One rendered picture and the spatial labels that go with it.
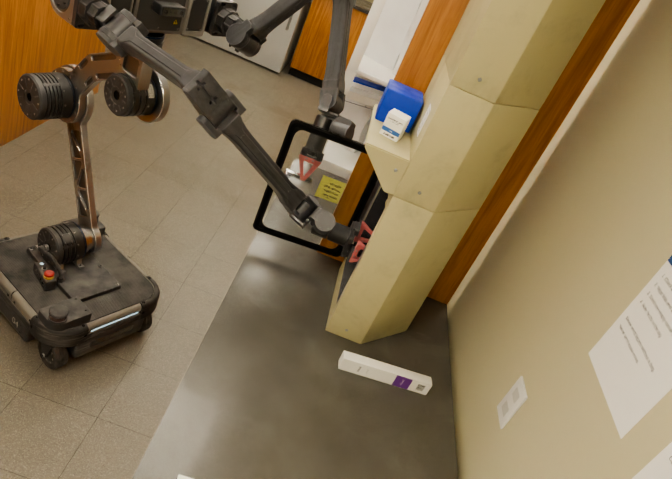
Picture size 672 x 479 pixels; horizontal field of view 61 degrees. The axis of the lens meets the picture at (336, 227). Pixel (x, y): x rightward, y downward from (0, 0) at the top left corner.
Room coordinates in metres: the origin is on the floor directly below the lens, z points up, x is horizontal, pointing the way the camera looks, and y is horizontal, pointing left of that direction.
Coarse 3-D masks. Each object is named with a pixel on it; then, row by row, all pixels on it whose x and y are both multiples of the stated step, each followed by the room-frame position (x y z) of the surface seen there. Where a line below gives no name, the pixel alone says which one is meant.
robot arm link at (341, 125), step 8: (328, 96) 1.67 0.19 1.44; (320, 104) 1.66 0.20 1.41; (328, 104) 1.66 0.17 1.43; (328, 112) 1.65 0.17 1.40; (336, 120) 1.65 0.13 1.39; (344, 120) 1.64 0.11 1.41; (336, 128) 1.62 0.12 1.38; (344, 128) 1.62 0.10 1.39; (352, 128) 1.65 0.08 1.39; (352, 136) 1.65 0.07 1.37
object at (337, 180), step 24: (312, 144) 1.54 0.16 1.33; (336, 144) 1.56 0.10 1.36; (288, 168) 1.54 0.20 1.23; (312, 168) 1.55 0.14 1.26; (336, 168) 1.56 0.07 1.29; (360, 168) 1.57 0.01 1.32; (312, 192) 1.55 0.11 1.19; (336, 192) 1.57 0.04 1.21; (360, 192) 1.58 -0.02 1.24; (264, 216) 1.53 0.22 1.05; (288, 216) 1.55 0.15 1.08; (336, 216) 1.57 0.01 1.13; (312, 240) 1.57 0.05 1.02
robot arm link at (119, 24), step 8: (112, 8) 1.45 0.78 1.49; (96, 16) 1.43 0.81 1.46; (104, 16) 1.43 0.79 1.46; (112, 16) 1.46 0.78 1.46; (120, 16) 1.45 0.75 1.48; (104, 24) 1.43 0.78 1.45; (112, 24) 1.43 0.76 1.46; (120, 24) 1.43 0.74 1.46; (128, 24) 1.44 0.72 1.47; (112, 32) 1.41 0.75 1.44; (120, 32) 1.42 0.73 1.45
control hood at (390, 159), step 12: (372, 120) 1.44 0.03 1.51; (372, 132) 1.36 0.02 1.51; (372, 144) 1.28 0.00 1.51; (384, 144) 1.31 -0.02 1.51; (396, 144) 1.35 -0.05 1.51; (408, 144) 1.39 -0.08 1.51; (372, 156) 1.27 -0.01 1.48; (384, 156) 1.28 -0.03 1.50; (396, 156) 1.28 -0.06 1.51; (408, 156) 1.31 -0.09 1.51; (384, 168) 1.28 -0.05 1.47; (396, 168) 1.28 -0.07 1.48; (384, 180) 1.28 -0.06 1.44; (396, 180) 1.28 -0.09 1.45
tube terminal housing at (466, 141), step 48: (432, 96) 1.43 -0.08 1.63; (432, 144) 1.28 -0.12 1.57; (480, 144) 1.32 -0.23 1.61; (432, 192) 1.29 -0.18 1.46; (480, 192) 1.41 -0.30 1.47; (384, 240) 1.28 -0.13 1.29; (432, 240) 1.34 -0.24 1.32; (336, 288) 1.45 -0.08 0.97; (384, 288) 1.29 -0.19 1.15; (384, 336) 1.37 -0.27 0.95
